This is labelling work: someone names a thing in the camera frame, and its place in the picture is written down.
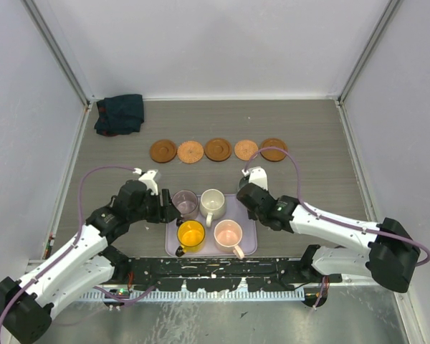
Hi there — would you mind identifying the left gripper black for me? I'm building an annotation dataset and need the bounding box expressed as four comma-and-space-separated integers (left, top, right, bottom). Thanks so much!
128, 188, 180, 224

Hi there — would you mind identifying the wooden coaster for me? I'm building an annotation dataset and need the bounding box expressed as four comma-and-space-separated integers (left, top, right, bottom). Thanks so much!
260, 138, 288, 162
204, 138, 232, 162
149, 139, 177, 163

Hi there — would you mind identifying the woven rattan coaster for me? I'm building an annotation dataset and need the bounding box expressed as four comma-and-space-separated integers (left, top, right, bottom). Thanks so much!
234, 140, 258, 161
177, 140, 204, 164

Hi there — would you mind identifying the grey-green mug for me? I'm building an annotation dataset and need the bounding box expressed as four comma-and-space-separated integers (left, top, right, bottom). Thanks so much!
237, 176, 249, 192

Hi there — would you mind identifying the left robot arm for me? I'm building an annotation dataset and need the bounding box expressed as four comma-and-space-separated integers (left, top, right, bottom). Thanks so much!
0, 180, 181, 343

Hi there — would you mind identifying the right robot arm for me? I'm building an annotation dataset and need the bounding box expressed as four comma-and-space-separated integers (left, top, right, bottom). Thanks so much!
236, 183, 422, 293

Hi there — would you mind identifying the lavender plastic tray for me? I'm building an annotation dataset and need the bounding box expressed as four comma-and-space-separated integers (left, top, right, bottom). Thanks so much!
164, 194, 257, 257

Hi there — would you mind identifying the cream speckled mug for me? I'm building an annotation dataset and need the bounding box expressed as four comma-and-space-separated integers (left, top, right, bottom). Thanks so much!
199, 189, 226, 228

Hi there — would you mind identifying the pink mug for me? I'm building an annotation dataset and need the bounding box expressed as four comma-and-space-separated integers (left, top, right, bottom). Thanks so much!
214, 219, 245, 259

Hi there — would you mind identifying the dark blue folded cloth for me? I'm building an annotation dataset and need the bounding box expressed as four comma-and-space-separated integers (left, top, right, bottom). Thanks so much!
94, 94, 145, 137

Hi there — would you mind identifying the purple mug black handle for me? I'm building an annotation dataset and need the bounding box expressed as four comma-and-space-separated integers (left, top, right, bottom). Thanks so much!
172, 190, 199, 226

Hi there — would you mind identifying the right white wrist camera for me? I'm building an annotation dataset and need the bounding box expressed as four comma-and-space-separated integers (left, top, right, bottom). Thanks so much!
241, 166, 268, 191

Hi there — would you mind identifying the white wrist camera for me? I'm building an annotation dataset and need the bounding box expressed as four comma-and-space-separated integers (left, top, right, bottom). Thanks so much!
241, 166, 268, 191
133, 168, 161, 196

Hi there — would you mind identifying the yellow mug black handle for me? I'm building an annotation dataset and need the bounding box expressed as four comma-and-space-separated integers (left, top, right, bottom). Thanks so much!
175, 220, 206, 257

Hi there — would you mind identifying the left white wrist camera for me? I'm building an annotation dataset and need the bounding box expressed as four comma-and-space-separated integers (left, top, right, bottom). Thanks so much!
133, 168, 161, 196

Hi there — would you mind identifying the white slotted cable duct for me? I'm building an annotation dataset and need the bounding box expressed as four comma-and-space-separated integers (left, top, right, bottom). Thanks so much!
78, 285, 305, 302

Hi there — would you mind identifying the aluminium frame rail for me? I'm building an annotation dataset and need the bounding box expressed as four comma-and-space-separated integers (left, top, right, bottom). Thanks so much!
21, 258, 94, 287

